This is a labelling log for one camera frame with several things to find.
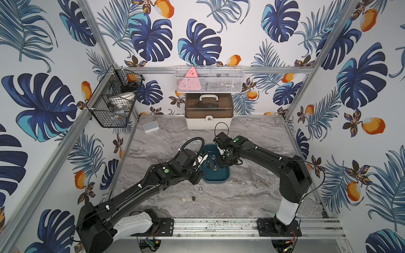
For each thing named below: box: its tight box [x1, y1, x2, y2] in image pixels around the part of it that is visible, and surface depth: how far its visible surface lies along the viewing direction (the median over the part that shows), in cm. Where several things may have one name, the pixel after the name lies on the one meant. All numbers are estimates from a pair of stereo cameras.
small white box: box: [142, 120, 160, 133], surface depth 116 cm
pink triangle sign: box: [178, 66, 202, 92], surface depth 92 cm
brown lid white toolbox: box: [184, 92, 234, 130], surface depth 105 cm
